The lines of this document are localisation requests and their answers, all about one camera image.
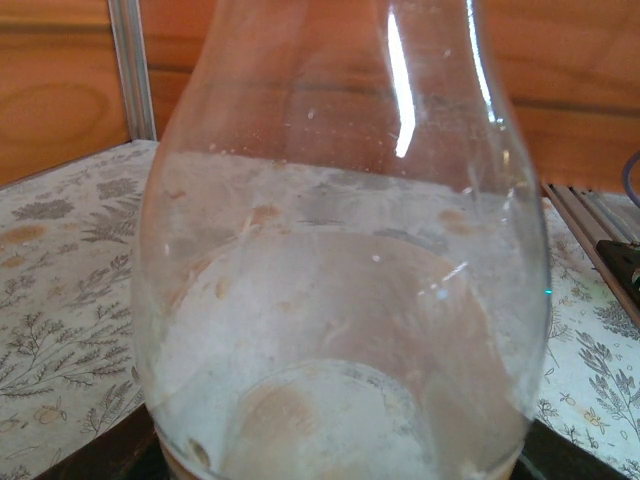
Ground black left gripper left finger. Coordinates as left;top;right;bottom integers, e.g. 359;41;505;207
34;402;174;480

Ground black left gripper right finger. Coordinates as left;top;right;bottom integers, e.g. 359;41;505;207
517;419;624;480

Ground clear bottle red label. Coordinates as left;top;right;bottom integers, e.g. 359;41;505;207
130;0;552;480

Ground floral tablecloth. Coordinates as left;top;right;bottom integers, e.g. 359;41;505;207
0;139;640;480

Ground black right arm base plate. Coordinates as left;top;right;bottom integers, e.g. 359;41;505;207
597;239;640;292

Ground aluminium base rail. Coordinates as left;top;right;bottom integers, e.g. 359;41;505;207
542;182;640;329

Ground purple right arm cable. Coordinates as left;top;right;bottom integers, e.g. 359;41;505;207
621;151;640;207

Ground aluminium frame post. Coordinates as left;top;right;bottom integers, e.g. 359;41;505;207
107;0;158;145

